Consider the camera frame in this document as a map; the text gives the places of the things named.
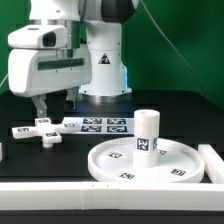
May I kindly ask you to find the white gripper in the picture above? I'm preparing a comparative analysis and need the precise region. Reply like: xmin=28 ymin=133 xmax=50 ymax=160
xmin=8 ymin=45 xmax=92 ymax=118

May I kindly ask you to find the white cross-shaped table base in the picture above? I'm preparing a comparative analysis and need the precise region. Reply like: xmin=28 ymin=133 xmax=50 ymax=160
xmin=12 ymin=117 xmax=81 ymax=148

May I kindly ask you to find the white round table top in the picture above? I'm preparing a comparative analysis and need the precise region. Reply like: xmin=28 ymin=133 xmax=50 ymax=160
xmin=88 ymin=137 xmax=205 ymax=183

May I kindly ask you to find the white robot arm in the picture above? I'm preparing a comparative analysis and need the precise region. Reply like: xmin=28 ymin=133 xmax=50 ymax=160
xmin=8 ymin=0 xmax=139 ymax=117

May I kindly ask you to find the white marker tag sheet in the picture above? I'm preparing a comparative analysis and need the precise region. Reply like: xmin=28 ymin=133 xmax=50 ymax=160
xmin=63 ymin=117 xmax=134 ymax=135

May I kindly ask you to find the white cable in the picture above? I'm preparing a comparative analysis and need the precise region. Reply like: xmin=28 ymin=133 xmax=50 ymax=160
xmin=0 ymin=73 xmax=9 ymax=89

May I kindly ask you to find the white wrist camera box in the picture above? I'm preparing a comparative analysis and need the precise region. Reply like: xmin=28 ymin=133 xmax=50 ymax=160
xmin=8 ymin=24 xmax=68 ymax=49

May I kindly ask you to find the white front fence rail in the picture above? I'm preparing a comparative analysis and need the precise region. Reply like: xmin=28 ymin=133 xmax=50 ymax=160
xmin=0 ymin=182 xmax=224 ymax=211

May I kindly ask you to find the white fence rail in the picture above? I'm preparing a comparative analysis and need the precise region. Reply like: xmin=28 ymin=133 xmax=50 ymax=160
xmin=198 ymin=144 xmax=224 ymax=184
xmin=0 ymin=182 xmax=224 ymax=211

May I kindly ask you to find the black cable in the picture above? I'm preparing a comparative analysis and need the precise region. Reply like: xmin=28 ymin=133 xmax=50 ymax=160
xmin=139 ymin=0 xmax=209 ymax=98

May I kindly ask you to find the white right fence rail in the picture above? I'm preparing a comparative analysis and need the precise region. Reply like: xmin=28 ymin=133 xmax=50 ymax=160
xmin=198 ymin=144 xmax=224 ymax=184

